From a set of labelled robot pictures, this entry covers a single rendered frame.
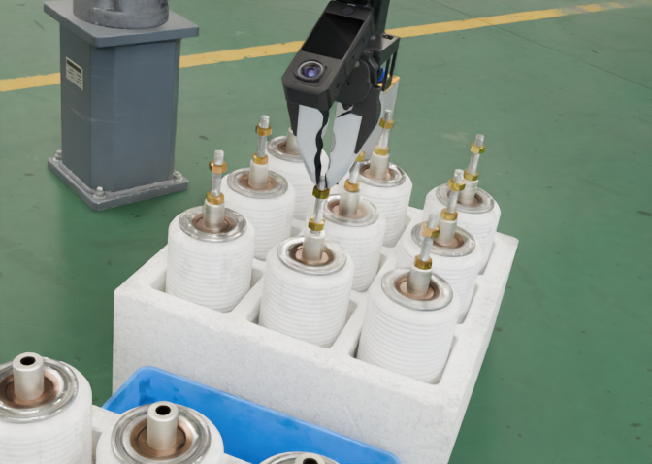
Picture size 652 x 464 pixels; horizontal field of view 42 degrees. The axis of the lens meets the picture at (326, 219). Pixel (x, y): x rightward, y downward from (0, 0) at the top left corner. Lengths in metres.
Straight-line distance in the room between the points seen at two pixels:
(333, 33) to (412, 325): 0.30
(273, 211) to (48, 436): 0.43
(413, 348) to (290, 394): 0.14
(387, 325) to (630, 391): 0.51
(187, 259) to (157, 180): 0.60
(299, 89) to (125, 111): 0.72
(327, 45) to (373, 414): 0.38
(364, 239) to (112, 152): 0.59
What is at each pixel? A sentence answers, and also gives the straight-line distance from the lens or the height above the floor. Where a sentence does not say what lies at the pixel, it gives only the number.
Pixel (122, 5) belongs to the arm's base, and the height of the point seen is 0.34.
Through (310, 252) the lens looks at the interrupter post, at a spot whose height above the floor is 0.26.
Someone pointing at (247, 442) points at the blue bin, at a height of 0.07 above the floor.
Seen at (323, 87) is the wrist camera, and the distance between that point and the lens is 0.72.
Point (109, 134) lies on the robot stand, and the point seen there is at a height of 0.13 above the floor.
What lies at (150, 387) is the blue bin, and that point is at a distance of 0.96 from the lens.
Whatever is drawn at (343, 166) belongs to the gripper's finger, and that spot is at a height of 0.37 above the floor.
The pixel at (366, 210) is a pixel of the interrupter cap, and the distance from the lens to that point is 1.01.
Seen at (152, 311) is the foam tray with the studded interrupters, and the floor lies 0.17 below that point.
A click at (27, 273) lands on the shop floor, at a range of 1.31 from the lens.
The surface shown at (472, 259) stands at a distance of 0.97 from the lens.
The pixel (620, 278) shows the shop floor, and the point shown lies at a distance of 1.55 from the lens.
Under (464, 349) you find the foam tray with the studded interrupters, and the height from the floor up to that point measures 0.18.
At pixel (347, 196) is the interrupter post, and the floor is 0.28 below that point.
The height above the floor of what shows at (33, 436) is 0.25.
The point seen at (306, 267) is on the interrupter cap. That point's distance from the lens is 0.88.
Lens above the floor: 0.73
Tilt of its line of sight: 29 degrees down
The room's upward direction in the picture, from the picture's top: 9 degrees clockwise
